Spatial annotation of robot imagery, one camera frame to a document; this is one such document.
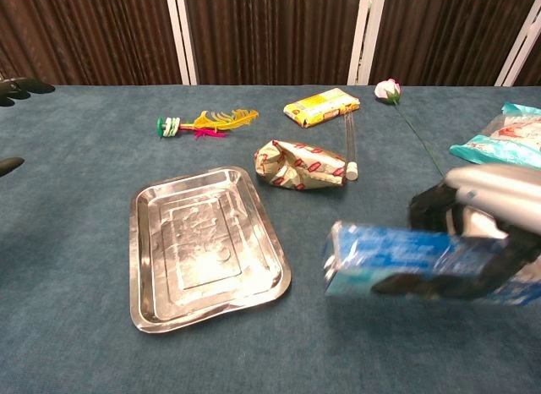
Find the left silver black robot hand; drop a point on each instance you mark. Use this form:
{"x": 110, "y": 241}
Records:
{"x": 21, "y": 87}

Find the teal clear snack bag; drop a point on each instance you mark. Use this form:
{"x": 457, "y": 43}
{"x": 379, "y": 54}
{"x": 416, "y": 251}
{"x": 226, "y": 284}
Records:
{"x": 498, "y": 151}

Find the feather shuttlecock green base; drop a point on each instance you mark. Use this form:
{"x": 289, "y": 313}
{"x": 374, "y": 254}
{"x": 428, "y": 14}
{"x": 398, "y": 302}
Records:
{"x": 169, "y": 127}

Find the brown partition panel white frame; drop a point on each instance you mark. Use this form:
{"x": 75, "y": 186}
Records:
{"x": 444, "y": 30}
{"x": 533, "y": 68}
{"x": 270, "y": 30}
{"x": 84, "y": 30}

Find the blue felt table cover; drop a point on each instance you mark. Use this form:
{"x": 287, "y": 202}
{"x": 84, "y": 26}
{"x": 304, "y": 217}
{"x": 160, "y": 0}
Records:
{"x": 84, "y": 242}

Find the yellow snack pack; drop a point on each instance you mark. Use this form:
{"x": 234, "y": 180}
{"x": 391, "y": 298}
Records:
{"x": 321, "y": 106}

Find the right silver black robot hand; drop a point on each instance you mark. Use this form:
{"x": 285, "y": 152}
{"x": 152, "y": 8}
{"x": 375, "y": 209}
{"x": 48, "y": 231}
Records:
{"x": 498, "y": 187}

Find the pink artificial rose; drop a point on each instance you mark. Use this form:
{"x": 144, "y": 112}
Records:
{"x": 386, "y": 89}

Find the blue snack package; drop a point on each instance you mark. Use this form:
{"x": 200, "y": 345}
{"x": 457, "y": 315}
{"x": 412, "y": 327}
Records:
{"x": 393, "y": 252}

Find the gold red snack bag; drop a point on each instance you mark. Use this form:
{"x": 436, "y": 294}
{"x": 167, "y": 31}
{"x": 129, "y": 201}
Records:
{"x": 296, "y": 167}

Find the rectangular steel tray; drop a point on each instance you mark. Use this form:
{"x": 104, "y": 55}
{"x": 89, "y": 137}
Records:
{"x": 203, "y": 246}

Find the glass tube white cap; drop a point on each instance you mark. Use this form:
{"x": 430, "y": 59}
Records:
{"x": 351, "y": 172}

